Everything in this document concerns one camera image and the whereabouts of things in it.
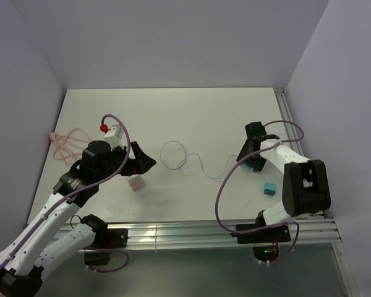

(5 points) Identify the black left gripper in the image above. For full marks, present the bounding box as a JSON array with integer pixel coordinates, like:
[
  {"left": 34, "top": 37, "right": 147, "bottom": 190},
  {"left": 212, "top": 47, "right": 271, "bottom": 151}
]
[{"left": 96, "top": 141, "right": 156, "bottom": 182}]

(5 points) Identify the thin light blue cable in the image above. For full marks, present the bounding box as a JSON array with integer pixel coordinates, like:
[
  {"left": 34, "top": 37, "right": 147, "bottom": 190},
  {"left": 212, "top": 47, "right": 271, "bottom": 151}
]
[{"left": 160, "top": 140, "right": 251, "bottom": 181}]

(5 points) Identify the blue charger plug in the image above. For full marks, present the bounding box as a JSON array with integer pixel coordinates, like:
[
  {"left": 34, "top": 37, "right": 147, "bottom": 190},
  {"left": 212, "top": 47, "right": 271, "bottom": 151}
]
[{"left": 263, "top": 182, "right": 276, "bottom": 196}]

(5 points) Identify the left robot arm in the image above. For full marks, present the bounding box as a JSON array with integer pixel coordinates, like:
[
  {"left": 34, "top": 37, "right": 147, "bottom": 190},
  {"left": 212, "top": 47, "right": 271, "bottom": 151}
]
[{"left": 0, "top": 140, "right": 156, "bottom": 296}]

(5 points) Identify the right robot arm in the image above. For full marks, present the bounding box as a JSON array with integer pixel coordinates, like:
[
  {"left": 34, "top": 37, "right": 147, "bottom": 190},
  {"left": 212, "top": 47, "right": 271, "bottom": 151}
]
[{"left": 236, "top": 122, "right": 331, "bottom": 241}]

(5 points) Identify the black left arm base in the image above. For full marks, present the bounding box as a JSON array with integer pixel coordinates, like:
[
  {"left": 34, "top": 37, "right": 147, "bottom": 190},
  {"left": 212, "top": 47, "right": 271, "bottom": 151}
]
[{"left": 84, "top": 228, "right": 130, "bottom": 273}]

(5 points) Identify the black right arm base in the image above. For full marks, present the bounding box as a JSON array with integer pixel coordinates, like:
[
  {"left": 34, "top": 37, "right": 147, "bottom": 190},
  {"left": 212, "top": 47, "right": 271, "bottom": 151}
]
[{"left": 231, "top": 226, "right": 291, "bottom": 244}]

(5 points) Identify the pink power strip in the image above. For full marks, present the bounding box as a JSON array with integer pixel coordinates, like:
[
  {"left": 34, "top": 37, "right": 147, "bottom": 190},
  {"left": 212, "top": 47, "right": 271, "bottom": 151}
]
[{"left": 129, "top": 180, "right": 145, "bottom": 192}]

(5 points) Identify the pink power strip cord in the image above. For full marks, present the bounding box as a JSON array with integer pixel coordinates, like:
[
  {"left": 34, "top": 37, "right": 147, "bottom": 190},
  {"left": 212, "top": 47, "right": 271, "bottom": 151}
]
[{"left": 48, "top": 127, "right": 93, "bottom": 165}]

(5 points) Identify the aluminium table rail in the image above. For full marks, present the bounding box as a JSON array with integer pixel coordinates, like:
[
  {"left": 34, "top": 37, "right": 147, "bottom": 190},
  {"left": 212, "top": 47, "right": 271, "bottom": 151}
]
[{"left": 6, "top": 88, "right": 359, "bottom": 297}]

